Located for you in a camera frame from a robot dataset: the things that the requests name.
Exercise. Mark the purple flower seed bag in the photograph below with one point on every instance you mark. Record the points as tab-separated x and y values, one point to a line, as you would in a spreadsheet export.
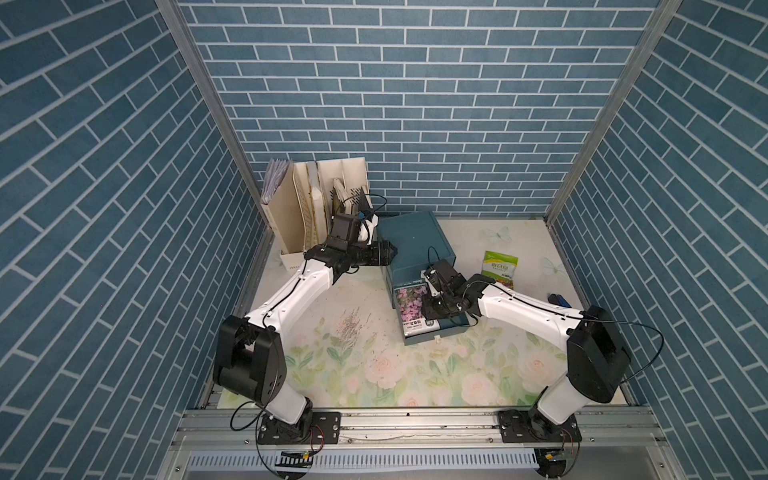
409	301

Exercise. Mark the green flower seed bag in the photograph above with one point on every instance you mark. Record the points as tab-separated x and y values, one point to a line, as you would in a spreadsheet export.
500	267

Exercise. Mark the white file organizer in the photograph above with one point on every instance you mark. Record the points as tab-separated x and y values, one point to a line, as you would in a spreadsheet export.
300	214

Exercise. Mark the dark striped notebook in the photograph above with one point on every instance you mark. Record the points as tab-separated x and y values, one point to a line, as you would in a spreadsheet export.
360	202

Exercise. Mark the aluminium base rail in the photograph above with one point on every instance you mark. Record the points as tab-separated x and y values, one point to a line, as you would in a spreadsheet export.
600	442

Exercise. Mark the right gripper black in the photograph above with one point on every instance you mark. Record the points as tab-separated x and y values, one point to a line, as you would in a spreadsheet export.
428	313

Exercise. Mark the blue marker pen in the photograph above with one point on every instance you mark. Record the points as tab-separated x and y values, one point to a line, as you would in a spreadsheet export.
558	300

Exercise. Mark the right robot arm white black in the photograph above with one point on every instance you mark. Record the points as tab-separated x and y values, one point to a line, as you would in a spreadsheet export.
597	354

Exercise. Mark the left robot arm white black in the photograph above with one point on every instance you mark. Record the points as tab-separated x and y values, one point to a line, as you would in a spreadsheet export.
250	358

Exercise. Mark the teal drawer cabinet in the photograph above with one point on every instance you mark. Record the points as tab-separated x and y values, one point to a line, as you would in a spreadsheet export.
420	242

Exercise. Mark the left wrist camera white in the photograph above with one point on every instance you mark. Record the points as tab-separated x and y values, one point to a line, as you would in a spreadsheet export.
368	224

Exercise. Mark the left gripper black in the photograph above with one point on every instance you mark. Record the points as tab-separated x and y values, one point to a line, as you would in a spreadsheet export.
383	259

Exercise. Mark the purple folder stack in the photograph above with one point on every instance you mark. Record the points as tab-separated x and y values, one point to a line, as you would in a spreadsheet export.
274	176

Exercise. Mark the teal drawer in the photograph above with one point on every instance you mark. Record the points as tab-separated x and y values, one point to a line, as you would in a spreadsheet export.
448	327

